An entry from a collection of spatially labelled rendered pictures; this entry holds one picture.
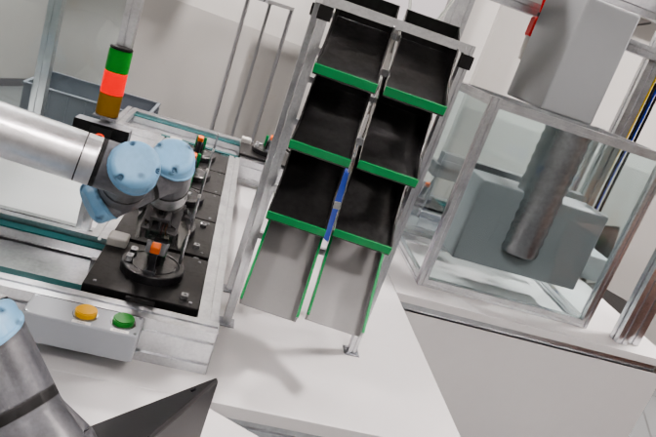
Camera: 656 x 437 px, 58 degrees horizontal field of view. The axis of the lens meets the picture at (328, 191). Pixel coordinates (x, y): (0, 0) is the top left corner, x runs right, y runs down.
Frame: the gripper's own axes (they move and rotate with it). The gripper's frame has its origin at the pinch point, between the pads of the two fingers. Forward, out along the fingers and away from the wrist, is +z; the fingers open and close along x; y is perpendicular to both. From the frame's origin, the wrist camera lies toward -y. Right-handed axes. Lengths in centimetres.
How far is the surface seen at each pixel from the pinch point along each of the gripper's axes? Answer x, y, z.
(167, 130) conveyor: -17, -96, 106
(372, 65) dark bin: 33, -32, -36
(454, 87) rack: 52, -34, -35
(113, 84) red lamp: -18.4, -24.1, -13.7
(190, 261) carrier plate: 7.9, 0.6, 13.5
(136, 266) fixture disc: -3.2, 8.8, 3.4
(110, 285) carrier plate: -6.6, 15.2, 0.4
